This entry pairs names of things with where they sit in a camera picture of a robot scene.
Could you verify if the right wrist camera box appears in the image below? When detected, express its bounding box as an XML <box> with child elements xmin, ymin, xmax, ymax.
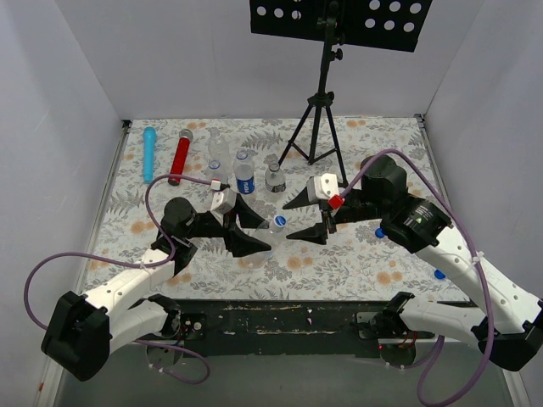
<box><xmin>306</xmin><ymin>173</ymin><xmax>344</xmax><ymax>211</ymax></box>

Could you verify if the black music stand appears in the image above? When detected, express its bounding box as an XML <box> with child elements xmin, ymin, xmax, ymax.
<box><xmin>249</xmin><ymin>0</ymin><xmax>432</xmax><ymax>187</ymax></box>

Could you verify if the black table front rail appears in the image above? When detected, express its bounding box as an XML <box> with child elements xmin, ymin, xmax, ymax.
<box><xmin>74</xmin><ymin>296</ymin><xmax>442</xmax><ymax>357</ymax></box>

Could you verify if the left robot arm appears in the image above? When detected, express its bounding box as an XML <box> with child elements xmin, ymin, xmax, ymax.
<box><xmin>41</xmin><ymin>189</ymin><xmax>271</xmax><ymax>382</ymax></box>

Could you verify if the Pepsi bottle text label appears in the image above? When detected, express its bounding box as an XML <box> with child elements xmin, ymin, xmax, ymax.
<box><xmin>232</xmin><ymin>148</ymin><xmax>257</xmax><ymax>204</ymax></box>

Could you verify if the small black-label clear bottle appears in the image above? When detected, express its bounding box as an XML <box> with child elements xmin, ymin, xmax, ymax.
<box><xmin>265</xmin><ymin>162</ymin><xmax>286</xmax><ymax>193</ymax></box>

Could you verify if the floral tablecloth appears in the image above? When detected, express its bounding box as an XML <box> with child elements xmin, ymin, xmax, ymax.
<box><xmin>81</xmin><ymin>117</ymin><xmax>465</xmax><ymax>301</ymax></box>

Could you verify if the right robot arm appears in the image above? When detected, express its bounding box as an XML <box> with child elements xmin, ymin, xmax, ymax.
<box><xmin>283</xmin><ymin>154</ymin><xmax>542</xmax><ymax>371</ymax></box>

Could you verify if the tall clear plastic bottle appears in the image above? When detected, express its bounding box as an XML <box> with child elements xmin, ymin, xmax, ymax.
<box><xmin>208</xmin><ymin>127</ymin><xmax>232</xmax><ymax>168</ymax></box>

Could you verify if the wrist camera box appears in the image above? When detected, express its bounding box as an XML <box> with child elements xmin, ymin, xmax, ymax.
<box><xmin>210</xmin><ymin>188</ymin><xmax>237</xmax><ymax>223</ymax></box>
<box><xmin>306</xmin><ymin>173</ymin><xmax>344</xmax><ymax>211</ymax></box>

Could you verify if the blue toy microphone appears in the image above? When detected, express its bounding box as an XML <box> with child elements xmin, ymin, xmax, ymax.
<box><xmin>143</xmin><ymin>126</ymin><xmax>157</xmax><ymax>184</ymax></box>

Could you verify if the red glitter toy microphone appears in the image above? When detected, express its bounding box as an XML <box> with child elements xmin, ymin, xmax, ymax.
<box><xmin>168</xmin><ymin>129</ymin><xmax>193</xmax><ymax>186</ymax></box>

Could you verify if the Pepsi bottle logo label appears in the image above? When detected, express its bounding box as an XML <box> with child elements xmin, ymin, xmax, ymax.
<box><xmin>206</xmin><ymin>159</ymin><xmax>229</xmax><ymax>191</ymax></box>

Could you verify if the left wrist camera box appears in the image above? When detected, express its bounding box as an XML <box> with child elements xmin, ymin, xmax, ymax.
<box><xmin>210</xmin><ymin>188</ymin><xmax>237</xmax><ymax>223</ymax></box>

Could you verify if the blue Pocari Sweat cap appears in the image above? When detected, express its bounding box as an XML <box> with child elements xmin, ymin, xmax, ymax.
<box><xmin>273</xmin><ymin>215</ymin><xmax>287</xmax><ymax>229</ymax></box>

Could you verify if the clear Pocari bottle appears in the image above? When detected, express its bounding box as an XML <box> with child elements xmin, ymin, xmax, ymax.
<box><xmin>244</xmin><ymin>220</ymin><xmax>288</xmax><ymax>270</ymax></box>

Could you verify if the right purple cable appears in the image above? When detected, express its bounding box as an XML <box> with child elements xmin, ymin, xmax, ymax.
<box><xmin>339</xmin><ymin>148</ymin><xmax>495</xmax><ymax>407</ymax></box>

